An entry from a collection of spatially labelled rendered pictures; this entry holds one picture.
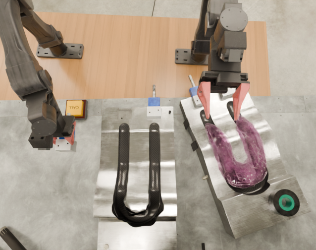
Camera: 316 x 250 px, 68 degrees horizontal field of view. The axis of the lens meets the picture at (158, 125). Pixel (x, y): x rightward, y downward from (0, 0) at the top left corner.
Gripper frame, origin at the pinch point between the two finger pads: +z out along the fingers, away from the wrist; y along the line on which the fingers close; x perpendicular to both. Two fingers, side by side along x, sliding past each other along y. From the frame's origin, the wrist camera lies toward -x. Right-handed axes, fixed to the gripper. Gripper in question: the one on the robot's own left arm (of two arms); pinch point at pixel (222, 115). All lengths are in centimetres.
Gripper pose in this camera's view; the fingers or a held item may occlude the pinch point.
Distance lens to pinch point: 55.1
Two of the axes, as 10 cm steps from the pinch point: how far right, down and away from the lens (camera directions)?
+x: 0.2, 2.4, 9.7
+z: -0.6, 9.7, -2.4
